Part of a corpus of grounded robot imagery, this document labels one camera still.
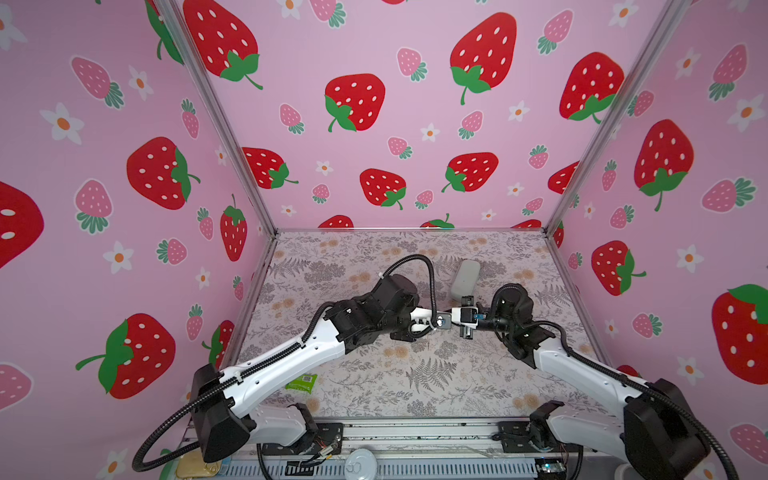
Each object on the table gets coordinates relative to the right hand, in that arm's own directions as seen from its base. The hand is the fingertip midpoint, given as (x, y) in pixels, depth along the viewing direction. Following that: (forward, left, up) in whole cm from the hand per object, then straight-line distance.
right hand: (432, 311), depth 73 cm
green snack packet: (-15, +34, -21) cm, 42 cm away
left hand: (0, +2, +1) cm, 2 cm away
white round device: (-32, +14, -17) cm, 38 cm away
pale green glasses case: (+26, -12, -19) cm, 34 cm away
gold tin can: (-37, +52, -17) cm, 66 cm away
